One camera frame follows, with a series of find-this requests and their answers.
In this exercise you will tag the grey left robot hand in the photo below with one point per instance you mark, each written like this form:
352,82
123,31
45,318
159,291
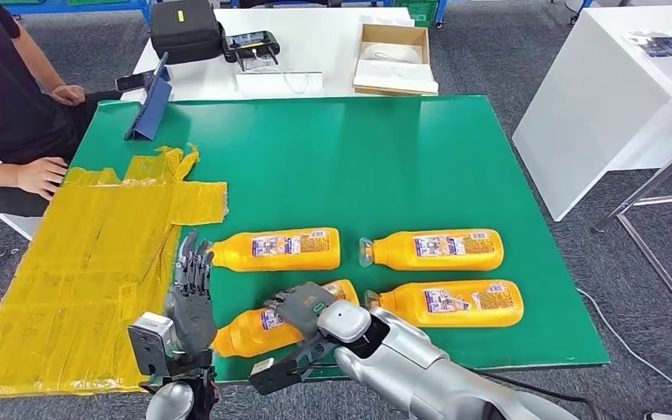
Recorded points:
194,319

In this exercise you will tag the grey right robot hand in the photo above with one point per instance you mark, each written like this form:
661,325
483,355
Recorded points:
304,304

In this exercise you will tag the person's right hand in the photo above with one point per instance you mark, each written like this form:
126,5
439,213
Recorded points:
43,177

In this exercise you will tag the person's left hand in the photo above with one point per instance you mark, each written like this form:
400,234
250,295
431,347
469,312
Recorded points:
69,95

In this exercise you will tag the orange detergent bottle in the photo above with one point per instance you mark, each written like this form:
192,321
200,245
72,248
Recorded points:
243,339
458,316
446,261
289,261

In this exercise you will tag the person's left forearm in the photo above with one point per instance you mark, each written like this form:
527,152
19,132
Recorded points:
37,61

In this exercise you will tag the white seat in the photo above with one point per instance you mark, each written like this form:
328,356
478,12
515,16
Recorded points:
20,225

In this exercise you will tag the black smartphone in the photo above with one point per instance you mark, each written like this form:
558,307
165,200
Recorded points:
133,81

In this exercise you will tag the person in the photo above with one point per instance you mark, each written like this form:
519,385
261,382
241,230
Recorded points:
0,87

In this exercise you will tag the tablet in blue case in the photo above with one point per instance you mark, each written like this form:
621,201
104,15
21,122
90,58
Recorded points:
151,110

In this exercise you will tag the yellow taped plastic sheet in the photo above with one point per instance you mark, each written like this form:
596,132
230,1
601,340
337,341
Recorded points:
81,278

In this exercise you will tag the black carry case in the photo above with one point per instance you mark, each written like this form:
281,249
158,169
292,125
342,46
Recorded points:
185,29

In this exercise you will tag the green table mat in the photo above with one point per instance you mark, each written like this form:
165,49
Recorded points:
342,174

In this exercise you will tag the black remote controller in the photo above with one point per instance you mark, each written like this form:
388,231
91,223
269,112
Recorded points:
251,45

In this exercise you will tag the clear acrylic stand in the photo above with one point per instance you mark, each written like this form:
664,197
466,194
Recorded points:
278,83

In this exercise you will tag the white foam sheet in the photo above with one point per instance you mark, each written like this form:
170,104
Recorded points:
395,76

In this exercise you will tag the white table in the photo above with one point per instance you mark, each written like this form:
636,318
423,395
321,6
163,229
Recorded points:
324,37

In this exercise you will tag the white round pouch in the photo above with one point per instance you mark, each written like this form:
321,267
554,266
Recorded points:
391,53

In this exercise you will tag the cardboard box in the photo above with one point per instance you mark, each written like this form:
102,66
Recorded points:
394,32

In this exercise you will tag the green plastic crate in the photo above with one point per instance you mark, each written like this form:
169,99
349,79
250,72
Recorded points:
417,11

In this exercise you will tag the white desk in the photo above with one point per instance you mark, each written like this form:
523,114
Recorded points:
591,107

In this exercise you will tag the white floor adapter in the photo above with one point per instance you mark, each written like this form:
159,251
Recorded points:
663,416

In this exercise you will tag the printed leaflet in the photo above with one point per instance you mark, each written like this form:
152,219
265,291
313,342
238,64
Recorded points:
666,51

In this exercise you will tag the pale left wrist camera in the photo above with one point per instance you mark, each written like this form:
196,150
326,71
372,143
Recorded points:
150,342

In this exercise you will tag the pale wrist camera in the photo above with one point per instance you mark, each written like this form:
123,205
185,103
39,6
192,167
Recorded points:
278,374
150,342

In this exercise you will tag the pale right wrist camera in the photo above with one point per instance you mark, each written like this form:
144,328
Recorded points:
278,374

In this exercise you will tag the blue metal post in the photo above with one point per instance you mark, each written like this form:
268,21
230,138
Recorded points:
442,11

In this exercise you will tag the metal desk frame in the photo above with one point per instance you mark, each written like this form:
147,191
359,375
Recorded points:
652,185

